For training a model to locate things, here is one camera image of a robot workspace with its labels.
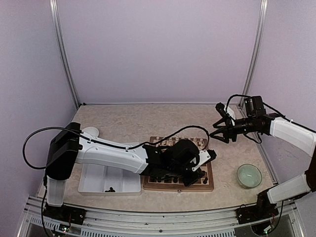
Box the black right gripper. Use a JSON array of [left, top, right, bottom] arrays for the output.
[[210, 116, 256, 143]]

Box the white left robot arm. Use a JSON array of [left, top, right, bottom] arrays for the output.
[[45, 122, 204, 220]]

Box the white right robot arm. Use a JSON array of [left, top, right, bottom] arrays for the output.
[[210, 95, 316, 219]]

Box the wooden chess board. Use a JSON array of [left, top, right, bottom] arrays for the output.
[[143, 136, 215, 191]]

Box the row of white chess pieces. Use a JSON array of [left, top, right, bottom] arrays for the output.
[[156, 136, 207, 150]]

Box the dark chess pieces lower pile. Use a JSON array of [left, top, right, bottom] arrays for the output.
[[104, 187, 116, 193]]

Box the pale green glass bowl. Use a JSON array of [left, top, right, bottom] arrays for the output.
[[237, 164, 262, 189]]

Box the white plastic divided tray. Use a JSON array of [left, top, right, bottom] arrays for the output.
[[78, 164, 141, 197]]

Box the red white bowl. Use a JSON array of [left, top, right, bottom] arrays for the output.
[[82, 127, 99, 137]]

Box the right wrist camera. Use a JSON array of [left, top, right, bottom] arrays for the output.
[[215, 103, 236, 121]]

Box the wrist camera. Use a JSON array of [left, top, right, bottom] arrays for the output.
[[190, 150, 217, 172], [215, 103, 236, 121]]

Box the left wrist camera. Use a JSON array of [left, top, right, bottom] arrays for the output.
[[190, 150, 217, 172]]

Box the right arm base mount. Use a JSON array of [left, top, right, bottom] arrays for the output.
[[235, 191, 279, 224]]

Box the right aluminium corner post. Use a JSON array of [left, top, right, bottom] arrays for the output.
[[242, 0, 268, 95]]

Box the aluminium corner post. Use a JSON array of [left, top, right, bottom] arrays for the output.
[[49, 0, 80, 109], [242, 0, 268, 95]]

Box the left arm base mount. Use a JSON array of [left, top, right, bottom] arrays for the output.
[[43, 204, 86, 225]]

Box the aluminium front rail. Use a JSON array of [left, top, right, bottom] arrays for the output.
[[22, 195, 302, 237]]

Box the left aluminium corner post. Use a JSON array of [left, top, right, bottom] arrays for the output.
[[49, 0, 80, 109]]

